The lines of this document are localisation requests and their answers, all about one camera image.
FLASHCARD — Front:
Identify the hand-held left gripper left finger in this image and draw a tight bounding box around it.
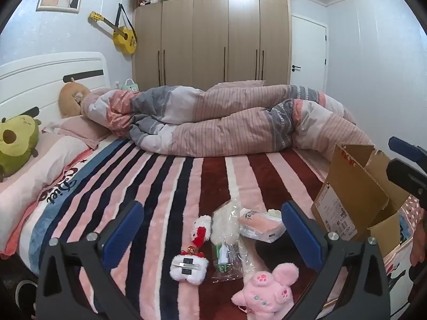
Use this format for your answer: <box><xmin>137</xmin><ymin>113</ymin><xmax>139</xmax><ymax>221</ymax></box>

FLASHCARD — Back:
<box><xmin>35</xmin><ymin>200</ymin><xmax>145</xmax><ymax>320</ymax></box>

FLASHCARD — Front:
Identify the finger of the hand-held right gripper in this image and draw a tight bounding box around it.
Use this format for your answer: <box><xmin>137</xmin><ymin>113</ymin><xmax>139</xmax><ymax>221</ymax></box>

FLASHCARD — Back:
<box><xmin>388</xmin><ymin>136</ymin><xmax>427</xmax><ymax>168</ymax></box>
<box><xmin>386</xmin><ymin>158</ymin><xmax>427</xmax><ymax>209</ymax></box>

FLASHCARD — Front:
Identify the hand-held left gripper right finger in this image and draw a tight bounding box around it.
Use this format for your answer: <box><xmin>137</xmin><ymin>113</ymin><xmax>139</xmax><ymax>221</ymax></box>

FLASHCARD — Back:
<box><xmin>281</xmin><ymin>201</ymin><xmax>391</xmax><ymax>320</ymax></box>

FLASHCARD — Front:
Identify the brown cardboard box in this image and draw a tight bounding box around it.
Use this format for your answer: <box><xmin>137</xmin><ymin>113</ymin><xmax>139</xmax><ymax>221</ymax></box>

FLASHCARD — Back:
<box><xmin>311</xmin><ymin>143</ymin><xmax>412</xmax><ymax>257</ymax></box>

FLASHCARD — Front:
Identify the clear bag with green toy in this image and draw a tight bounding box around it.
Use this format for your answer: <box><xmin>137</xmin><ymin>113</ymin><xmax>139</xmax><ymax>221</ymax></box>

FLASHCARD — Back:
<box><xmin>211</xmin><ymin>240</ymin><xmax>254</xmax><ymax>282</ymax></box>

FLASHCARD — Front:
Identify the polka dot bed sheet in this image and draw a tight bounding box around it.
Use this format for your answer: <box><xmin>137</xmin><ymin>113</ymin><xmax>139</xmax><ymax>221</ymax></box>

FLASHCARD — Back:
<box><xmin>383</xmin><ymin>193</ymin><xmax>425</xmax><ymax>307</ymax></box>

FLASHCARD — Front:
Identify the pink tissue pack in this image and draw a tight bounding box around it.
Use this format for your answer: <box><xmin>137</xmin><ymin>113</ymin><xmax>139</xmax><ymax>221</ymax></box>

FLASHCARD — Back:
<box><xmin>238</xmin><ymin>208</ymin><xmax>287</xmax><ymax>243</ymax></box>

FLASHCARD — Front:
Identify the striped fleece blanket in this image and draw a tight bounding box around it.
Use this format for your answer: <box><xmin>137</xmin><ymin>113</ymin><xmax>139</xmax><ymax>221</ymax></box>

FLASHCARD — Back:
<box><xmin>17</xmin><ymin>137</ymin><xmax>351</xmax><ymax>320</ymax></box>

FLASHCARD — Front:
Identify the pink plush toy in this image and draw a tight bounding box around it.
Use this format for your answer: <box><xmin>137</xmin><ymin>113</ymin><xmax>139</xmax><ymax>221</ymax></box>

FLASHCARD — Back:
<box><xmin>231</xmin><ymin>263</ymin><xmax>300</xmax><ymax>317</ymax></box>

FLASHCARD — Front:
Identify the small white plush black patch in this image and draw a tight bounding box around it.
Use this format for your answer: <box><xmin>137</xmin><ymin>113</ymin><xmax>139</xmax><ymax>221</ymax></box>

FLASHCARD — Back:
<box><xmin>169</xmin><ymin>247</ymin><xmax>209</xmax><ymax>285</ymax></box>

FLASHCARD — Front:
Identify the red patterned clothing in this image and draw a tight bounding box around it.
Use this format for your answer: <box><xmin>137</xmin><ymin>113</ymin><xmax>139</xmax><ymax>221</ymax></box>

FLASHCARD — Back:
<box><xmin>410</xmin><ymin>218</ymin><xmax>427</xmax><ymax>265</ymax></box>

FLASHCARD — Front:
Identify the clear bag with white plush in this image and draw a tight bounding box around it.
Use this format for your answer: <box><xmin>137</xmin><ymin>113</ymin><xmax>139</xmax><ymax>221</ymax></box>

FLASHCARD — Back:
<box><xmin>211</xmin><ymin>199</ymin><xmax>249</xmax><ymax>245</ymax></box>

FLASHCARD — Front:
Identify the white plush with red bow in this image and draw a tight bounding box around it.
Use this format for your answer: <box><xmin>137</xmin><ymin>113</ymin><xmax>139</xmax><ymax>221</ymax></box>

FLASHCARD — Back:
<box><xmin>190</xmin><ymin>215</ymin><xmax>213</xmax><ymax>249</ymax></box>

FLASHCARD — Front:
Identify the long printed pillow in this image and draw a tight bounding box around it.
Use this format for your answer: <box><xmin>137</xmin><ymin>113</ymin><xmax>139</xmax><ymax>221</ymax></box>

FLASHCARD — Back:
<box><xmin>0</xmin><ymin>133</ymin><xmax>97</xmax><ymax>254</ymax></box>

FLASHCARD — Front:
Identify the dark shoe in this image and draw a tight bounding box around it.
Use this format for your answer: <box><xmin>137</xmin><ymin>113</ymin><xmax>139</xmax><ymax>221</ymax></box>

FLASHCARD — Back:
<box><xmin>15</xmin><ymin>278</ymin><xmax>39</xmax><ymax>310</ymax></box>

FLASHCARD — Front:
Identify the pink pillow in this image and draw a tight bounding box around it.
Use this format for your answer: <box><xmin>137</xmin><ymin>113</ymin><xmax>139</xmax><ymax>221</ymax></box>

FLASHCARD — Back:
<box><xmin>42</xmin><ymin>115</ymin><xmax>112</xmax><ymax>149</ymax></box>

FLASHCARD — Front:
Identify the pink grey striped duvet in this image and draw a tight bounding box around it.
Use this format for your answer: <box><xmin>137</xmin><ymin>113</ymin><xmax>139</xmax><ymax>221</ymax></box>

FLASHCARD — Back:
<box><xmin>80</xmin><ymin>80</ymin><xmax>374</xmax><ymax>157</ymax></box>

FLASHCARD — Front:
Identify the white door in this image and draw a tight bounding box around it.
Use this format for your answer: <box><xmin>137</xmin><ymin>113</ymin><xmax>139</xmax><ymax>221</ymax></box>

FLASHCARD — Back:
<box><xmin>290</xmin><ymin>13</ymin><xmax>327</xmax><ymax>92</ymax></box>

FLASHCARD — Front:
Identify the green avocado plush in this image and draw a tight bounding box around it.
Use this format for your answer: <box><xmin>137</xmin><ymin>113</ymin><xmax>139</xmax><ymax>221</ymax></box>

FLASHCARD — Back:
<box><xmin>0</xmin><ymin>107</ymin><xmax>42</xmax><ymax>182</ymax></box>

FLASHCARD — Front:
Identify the brown plush toy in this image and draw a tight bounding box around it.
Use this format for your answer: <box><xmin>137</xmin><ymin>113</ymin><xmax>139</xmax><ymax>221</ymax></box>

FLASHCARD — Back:
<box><xmin>59</xmin><ymin>77</ymin><xmax>92</xmax><ymax>119</ymax></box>

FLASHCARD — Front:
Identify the white bed headboard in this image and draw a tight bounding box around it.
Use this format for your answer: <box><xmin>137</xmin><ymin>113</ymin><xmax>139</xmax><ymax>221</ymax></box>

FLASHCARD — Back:
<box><xmin>0</xmin><ymin>51</ymin><xmax>110</xmax><ymax>121</ymax></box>

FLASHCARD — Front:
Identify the yellow ukulele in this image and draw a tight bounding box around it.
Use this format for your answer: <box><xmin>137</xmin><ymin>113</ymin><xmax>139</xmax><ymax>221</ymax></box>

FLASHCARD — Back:
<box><xmin>88</xmin><ymin>3</ymin><xmax>137</xmax><ymax>54</ymax></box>

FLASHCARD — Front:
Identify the wooden wardrobe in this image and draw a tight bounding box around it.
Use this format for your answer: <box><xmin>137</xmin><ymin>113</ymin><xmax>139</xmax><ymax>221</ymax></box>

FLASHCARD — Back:
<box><xmin>132</xmin><ymin>0</ymin><xmax>292</xmax><ymax>90</ymax></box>

